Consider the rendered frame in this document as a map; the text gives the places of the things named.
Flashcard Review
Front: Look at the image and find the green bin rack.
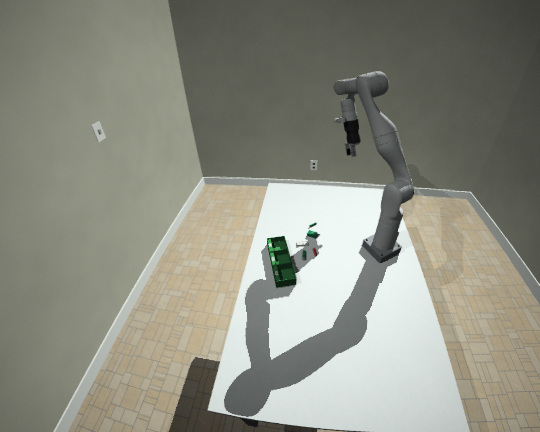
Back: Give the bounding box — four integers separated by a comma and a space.
267, 236, 297, 288

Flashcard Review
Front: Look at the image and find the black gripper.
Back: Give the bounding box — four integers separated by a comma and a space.
334, 110, 360, 157

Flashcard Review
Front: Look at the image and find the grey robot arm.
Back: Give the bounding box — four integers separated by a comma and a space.
334, 71, 414, 250

